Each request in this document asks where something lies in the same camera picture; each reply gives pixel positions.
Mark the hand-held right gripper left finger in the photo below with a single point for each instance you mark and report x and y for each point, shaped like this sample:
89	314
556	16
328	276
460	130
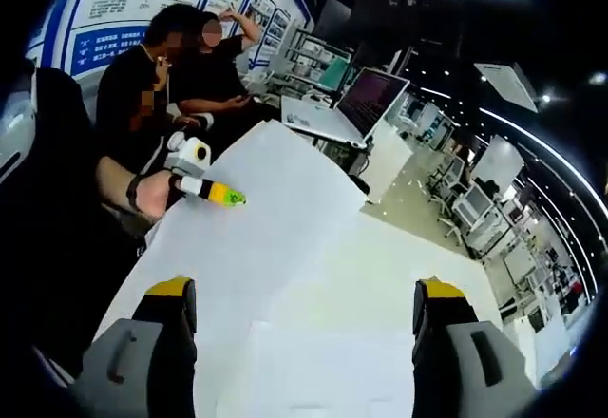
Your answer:
147	380

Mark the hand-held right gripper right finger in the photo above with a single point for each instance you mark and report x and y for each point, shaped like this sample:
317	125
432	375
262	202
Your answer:
458	389

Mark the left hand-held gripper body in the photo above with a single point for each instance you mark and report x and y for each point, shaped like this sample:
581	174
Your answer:
187	159

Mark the person's left hand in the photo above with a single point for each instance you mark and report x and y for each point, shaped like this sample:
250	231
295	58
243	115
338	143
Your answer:
154	195

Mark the white table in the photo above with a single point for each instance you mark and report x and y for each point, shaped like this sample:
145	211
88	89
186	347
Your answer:
427	266

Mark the black waste bin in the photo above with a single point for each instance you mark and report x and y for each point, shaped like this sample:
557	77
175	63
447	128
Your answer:
360	185

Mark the person's black shirt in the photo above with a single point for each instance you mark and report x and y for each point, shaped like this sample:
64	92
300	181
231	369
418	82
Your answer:
57	247

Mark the metal shelf rack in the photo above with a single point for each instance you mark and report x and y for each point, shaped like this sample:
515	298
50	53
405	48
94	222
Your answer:
337	73

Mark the white neck-worn device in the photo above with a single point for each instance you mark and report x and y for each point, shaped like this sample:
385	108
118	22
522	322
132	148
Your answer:
16	128

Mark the white low cabinet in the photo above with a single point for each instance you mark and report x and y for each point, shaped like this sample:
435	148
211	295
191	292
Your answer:
389	161

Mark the white laptop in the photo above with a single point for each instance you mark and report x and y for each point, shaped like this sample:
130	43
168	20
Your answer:
375	100

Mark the white mesh office chair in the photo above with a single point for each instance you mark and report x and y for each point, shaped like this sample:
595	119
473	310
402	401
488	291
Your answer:
451	171
475	204

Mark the black flat monitor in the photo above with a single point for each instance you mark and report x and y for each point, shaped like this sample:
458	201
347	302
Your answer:
332	19

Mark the large dark hanging display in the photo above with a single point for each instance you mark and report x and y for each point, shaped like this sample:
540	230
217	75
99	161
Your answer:
408	9

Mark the thin ceiling light strip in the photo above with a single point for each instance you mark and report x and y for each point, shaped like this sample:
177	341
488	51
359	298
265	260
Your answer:
522	128

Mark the ceiling air conditioner panel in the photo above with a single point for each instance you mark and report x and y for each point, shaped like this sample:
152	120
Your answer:
506	85

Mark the blue white wall poster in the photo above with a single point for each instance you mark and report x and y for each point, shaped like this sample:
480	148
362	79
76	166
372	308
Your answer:
119	5

